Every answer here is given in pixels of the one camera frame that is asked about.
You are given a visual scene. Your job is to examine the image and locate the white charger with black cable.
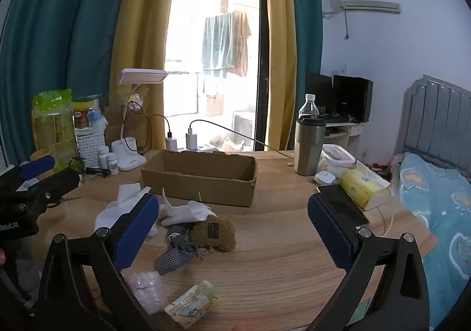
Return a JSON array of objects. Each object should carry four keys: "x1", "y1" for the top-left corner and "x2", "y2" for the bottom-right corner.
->
[{"x1": 120, "y1": 101, "x2": 179, "y2": 153}]

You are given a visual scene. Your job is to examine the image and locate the yellow tissue pack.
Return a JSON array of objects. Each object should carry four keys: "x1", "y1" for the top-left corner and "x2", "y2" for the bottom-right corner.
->
[{"x1": 339, "y1": 160, "x2": 390, "y2": 211}]

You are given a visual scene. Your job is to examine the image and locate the brown cardboard box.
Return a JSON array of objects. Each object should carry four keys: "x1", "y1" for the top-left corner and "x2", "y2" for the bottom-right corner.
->
[{"x1": 140, "y1": 150, "x2": 258, "y2": 207}]

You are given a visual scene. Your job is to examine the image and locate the white plastic basket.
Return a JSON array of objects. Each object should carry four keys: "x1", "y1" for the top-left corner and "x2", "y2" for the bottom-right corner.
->
[{"x1": 74, "y1": 128, "x2": 105, "y2": 168}]

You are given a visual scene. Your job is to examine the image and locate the white pill bottle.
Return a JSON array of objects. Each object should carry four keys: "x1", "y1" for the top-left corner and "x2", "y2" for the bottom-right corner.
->
[
  {"x1": 98, "y1": 145, "x2": 110, "y2": 169},
  {"x1": 106, "y1": 152, "x2": 119, "y2": 176}
]

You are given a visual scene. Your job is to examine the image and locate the black flashlight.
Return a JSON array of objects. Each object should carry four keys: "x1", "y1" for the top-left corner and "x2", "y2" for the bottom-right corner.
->
[{"x1": 84, "y1": 168, "x2": 110, "y2": 178}]

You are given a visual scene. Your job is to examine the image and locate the person's left hand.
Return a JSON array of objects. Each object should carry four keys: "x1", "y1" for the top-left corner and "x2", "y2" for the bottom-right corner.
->
[{"x1": 0, "y1": 249, "x2": 6, "y2": 267}]

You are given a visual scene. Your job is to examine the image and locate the steel travel tumbler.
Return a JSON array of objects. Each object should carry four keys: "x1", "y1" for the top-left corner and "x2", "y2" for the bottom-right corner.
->
[{"x1": 294, "y1": 118, "x2": 326, "y2": 177}]

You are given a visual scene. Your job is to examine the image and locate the yellow lid can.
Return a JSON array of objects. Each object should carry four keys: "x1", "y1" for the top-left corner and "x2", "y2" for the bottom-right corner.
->
[{"x1": 72, "y1": 98, "x2": 100, "y2": 129}]

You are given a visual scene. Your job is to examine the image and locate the white lidded container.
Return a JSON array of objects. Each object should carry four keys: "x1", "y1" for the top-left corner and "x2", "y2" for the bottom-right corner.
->
[{"x1": 319, "y1": 144, "x2": 356, "y2": 168}]

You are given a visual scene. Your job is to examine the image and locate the black monitor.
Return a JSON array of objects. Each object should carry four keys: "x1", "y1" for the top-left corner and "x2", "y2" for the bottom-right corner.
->
[{"x1": 306, "y1": 73, "x2": 374, "y2": 124}]

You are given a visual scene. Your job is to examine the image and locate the small tissue packet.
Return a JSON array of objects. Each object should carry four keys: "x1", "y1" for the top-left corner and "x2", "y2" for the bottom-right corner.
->
[{"x1": 165, "y1": 280, "x2": 219, "y2": 330}]

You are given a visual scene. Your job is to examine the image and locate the white pill bottle right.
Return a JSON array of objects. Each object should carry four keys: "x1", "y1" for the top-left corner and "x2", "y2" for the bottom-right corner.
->
[{"x1": 106, "y1": 152, "x2": 119, "y2": 176}]

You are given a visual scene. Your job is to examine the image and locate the blue bed sheet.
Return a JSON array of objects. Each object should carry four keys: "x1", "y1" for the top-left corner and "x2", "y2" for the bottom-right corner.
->
[{"x1": 393, "y1": 152, "x2": 470, "y2": 330}]

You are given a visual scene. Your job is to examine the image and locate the white cloth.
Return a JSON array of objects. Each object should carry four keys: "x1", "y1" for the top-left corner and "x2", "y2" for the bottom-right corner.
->
[
  {"x1": 159, "y1": 189, "x2": 217, "y2": 227},
  {"x1": 93, "y1": 183, "x2": 150, "y2": 231}
]

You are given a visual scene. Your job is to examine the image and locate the white desk lamp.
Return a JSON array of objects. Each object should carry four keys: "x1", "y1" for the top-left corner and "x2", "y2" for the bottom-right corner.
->
[{"x1": 111, "y1": 68, "x2": 168, "y2": 172}]

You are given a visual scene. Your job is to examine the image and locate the grey bed headboard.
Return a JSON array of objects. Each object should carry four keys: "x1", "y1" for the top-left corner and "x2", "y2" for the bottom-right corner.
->
[{"x1": 394, "y1": 75, "x2": 470, "y2": 178}]

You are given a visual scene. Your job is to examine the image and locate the white power strip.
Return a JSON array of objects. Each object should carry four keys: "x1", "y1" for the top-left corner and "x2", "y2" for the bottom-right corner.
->
[{"x1": 177, "y1": 144, "x2": 220, "y2": 152}]

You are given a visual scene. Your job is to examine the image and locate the brown plush toy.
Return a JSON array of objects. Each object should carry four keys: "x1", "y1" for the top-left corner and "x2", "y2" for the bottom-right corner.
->
[{"x1": 188, "y1": 215, "x2": 236, "y2": 252}]

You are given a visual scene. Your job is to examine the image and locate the green food package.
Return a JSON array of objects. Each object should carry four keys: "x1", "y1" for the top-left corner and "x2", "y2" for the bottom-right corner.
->
[{"x1": 31, "y1": 89, "x2": 78, "y2": 172}]

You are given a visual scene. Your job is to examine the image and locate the black smartphone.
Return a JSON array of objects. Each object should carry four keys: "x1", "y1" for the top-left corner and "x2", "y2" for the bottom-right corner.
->
[{"x1": 319, "y1": 184, "x2": 370, "y2": 227}]

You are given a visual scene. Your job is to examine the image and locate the small white round device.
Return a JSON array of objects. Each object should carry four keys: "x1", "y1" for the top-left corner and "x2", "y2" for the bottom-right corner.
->
[{"x1": 314, "y1": 170, "x2": 336, "y2": 185}]

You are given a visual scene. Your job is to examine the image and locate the grey mesh sock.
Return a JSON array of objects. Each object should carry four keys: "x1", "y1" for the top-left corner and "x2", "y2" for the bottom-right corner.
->
[{"x1": 154, "y1": 225, "x2": 198, "y2": 276}]

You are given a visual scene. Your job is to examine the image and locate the white pill bottle left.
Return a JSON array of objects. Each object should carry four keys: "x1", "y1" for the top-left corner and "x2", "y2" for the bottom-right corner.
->
[{"x1": 98, "y1": 145, "x2": 110, "y2": 169}]

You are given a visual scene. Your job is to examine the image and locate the paper cup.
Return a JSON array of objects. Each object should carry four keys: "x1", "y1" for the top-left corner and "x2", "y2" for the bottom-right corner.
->
[{"x1": 29, "y1": 149, "x2": 50, "y2": 161}]

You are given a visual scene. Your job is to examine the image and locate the clear water bottle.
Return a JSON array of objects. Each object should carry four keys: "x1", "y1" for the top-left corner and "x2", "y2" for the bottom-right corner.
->
[{"x1": 298, "y1": 94, "x2": 319, "y2": 120}]

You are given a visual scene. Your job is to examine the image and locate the white air conditioner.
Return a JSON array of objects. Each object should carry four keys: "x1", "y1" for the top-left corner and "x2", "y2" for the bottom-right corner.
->
[{"x1": 323, "y1": 0, "x2": 402, "y2": 16}]

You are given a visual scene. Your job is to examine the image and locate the bubble wrap bundle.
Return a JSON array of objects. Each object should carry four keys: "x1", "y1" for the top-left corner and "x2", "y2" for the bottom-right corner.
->
[{"x1": 121, "y1": 270, "x2": 168, "y2": 315}]

